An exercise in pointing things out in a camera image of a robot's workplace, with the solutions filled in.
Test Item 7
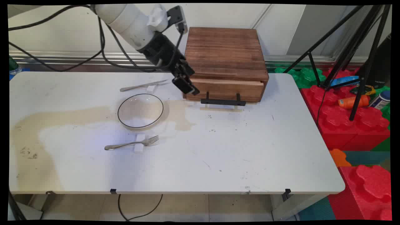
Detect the black floor cable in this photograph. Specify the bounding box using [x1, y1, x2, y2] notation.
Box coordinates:
[118, 194, 163, 221]

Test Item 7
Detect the orange plastic bottle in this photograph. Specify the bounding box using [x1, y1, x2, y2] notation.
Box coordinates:
[338, 95, 370, 110]

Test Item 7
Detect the black thermos bottle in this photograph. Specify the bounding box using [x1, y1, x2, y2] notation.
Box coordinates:
[359, 33, 392, 89]

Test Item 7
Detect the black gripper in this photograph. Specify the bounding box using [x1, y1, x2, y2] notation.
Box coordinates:
[137, 31, 200, 96]

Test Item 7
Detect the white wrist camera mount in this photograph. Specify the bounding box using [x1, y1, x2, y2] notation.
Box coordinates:
[147, 7, 171, 32]

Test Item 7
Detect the green foam block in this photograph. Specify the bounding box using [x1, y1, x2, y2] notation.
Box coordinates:
[274, 67, 327, 89]

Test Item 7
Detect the teal foam floor mat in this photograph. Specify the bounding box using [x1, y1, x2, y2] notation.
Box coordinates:
[343, 151, 391, 167]

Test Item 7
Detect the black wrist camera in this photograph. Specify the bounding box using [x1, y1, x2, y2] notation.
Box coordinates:
[167, 6, 188, 34]

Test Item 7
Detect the metal wall rail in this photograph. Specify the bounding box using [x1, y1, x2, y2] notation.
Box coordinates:
[9, 51, 369, 65]

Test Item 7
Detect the silver fork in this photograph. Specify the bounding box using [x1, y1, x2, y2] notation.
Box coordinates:
[104, 135, 159, 151]

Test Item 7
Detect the brown wooden drawer cabinet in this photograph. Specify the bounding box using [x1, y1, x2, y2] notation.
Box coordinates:
[183, 27, 269, 103]

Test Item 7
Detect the orange foam piece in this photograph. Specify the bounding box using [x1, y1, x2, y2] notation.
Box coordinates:
[329, 149, 352, 168]

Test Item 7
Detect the black camera usb cable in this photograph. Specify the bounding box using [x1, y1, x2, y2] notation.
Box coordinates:
[156, 23, 188, 71]

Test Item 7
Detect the white bottle with blue cap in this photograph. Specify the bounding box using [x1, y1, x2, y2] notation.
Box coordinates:
[369, 90, 391, 110]

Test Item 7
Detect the blue flat package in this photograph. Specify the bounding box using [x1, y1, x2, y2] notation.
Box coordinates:
[330, 76, 360, 87]

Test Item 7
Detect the silver table knife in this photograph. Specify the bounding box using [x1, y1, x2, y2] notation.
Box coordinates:
[120, 80, 168, 92]

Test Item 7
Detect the large red foam block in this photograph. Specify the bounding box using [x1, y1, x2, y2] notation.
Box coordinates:
[301, 68, 391, 151]

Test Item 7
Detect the white fork rest block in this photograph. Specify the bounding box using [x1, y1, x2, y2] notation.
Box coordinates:
[134, 134, 146, 154]

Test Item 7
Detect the white table leg frame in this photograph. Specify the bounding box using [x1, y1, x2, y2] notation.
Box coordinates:
[271, 194, 327, 221]

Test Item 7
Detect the yellow and black packet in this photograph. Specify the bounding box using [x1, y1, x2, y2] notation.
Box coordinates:
[350, 85, 376, 95]

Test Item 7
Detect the white bowl with black rim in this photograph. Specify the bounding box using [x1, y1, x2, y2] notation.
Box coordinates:
[117, 93, 164, 129]

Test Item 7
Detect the green plastic bottle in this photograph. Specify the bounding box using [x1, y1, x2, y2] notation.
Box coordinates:
[9, 56, 22, 75]

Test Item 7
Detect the red foam block with knobs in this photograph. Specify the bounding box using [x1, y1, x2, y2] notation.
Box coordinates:
[327, 165, 393, 220]

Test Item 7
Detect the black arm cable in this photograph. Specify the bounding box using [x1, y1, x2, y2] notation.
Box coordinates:
[9, 5, 175, 73]

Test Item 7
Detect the black tripod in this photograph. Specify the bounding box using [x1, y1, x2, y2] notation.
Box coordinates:
[284, 5, 392, 121]

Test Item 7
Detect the wooden drawer with black handle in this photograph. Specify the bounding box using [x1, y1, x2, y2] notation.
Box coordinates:
[187, 78, 265, 106]

